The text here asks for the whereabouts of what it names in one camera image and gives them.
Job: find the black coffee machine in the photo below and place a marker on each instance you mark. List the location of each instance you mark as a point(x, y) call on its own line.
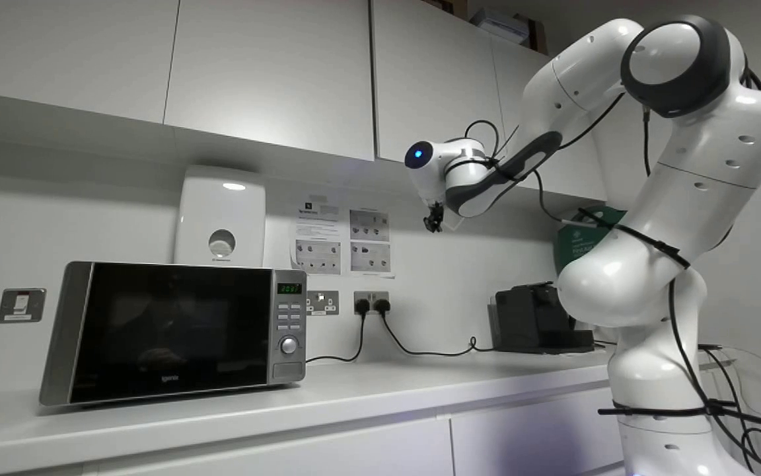
point(528, 321)

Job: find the silver black microwave oven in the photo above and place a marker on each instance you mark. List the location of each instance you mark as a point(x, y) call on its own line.
point(169, 332)

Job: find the metal wall switch plate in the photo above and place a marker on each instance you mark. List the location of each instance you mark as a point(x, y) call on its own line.
point(322, 303)

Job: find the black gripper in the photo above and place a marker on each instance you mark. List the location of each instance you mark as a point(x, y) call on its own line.
point(433, 217)

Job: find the white upper cabinet body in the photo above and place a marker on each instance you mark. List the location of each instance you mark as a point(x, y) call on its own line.
point(91, 132)

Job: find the white wall dispenser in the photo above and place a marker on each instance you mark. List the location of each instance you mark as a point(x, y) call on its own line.
point(220, 212)

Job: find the white paper wall sign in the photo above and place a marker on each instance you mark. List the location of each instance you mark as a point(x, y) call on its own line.
point(318, 209)

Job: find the grey wall switch plate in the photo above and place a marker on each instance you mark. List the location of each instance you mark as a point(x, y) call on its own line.
point(22, 305)

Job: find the black zip tie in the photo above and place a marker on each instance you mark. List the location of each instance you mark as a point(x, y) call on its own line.
point(660, 410)
point(652, 246)

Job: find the white double wall socket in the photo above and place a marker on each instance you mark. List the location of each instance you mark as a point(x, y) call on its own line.
point(369, 258)
point(367, 225)
point(318, 255)

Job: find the metal double wall socket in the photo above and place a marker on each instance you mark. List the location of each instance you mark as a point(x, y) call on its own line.
point(369, 298)

